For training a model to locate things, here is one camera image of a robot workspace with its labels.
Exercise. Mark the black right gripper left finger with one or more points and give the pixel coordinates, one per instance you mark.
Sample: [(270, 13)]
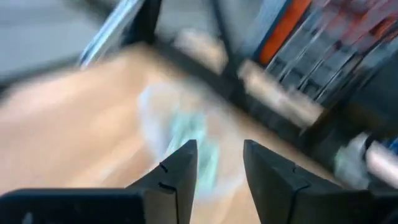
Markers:
[(174, 186)]

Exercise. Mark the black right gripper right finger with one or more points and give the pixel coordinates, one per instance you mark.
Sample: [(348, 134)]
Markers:
[(273, 186)]

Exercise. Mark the green white sweetener packet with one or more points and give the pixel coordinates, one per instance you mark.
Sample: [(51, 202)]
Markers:
[(189, 130)]

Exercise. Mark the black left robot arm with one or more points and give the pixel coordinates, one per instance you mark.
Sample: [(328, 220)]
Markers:
[(376, 102)]

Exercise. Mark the clear plastic bag green contents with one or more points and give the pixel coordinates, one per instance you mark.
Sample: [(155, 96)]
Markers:
[(174, 102)]

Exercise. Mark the orange blue storage rack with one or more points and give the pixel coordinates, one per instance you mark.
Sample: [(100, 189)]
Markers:
[(311, 37)]

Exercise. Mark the white flat bar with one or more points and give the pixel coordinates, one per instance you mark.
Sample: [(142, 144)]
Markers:
[(109, 31)]

